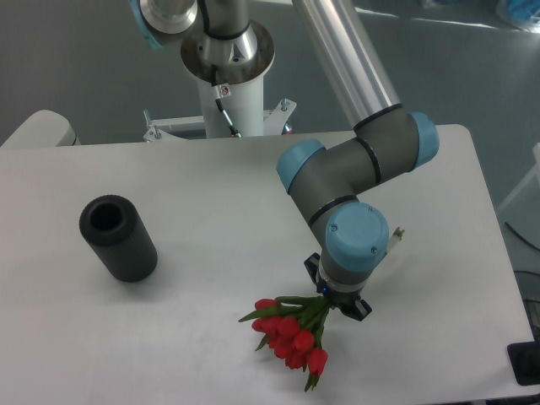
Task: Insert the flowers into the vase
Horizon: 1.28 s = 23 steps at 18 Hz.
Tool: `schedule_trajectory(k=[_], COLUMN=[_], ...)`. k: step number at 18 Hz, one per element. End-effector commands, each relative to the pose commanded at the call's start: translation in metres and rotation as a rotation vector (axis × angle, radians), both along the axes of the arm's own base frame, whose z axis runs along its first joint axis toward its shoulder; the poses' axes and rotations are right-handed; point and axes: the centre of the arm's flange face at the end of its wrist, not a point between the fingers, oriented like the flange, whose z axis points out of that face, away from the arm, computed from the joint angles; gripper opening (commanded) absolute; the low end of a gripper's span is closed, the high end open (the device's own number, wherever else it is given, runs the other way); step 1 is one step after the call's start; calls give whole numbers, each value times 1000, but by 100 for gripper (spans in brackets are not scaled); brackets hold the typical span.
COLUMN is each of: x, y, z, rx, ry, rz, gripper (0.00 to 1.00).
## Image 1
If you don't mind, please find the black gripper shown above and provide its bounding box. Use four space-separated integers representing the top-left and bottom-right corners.
304 252 372 321

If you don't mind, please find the red tulip bouquet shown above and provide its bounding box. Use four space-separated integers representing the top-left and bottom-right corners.
240 296 332 391

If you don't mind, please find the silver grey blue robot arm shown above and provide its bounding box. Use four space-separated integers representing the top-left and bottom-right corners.
130 1 440 321

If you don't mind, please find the black ribbed cylindrical vase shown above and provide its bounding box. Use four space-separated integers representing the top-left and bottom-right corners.
78 195 158 283

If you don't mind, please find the black device at table corner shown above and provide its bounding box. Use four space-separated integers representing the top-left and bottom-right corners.
507 342 539 386

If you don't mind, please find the white rounded side table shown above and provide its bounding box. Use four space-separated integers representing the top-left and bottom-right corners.
1 110 81 150

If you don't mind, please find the blue plastic bag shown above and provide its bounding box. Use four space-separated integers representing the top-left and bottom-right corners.
496 0 539 34

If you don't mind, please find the black cable on floor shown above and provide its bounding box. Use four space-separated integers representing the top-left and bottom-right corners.
504 221 540 251

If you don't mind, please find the black cable on pedestal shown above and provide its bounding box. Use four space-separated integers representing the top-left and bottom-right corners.
208 62 244 139

